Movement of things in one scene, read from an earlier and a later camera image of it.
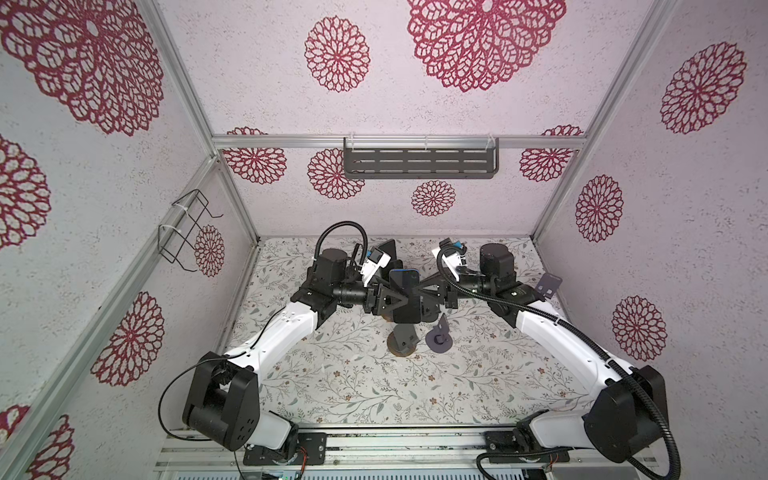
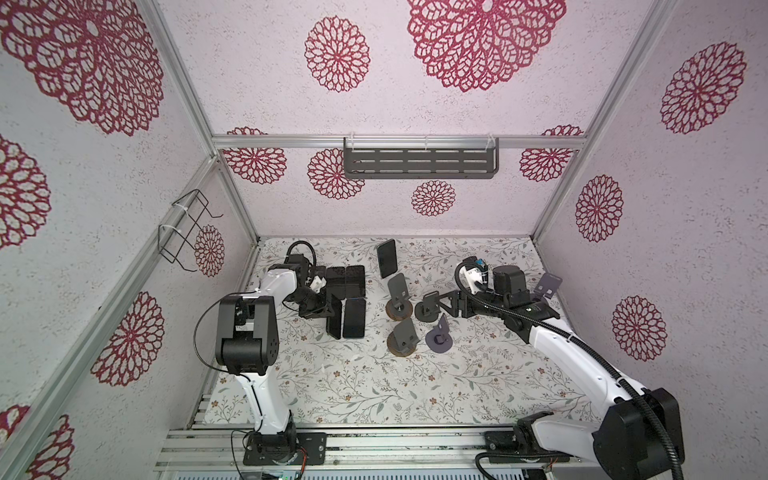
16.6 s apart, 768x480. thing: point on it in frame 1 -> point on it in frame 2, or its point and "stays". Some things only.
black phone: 389,248 stays
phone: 406,282 -> 354,318
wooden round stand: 403,340 stays
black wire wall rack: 173,235 stays
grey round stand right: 548,285 stays
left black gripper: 374,301 -> 321,310
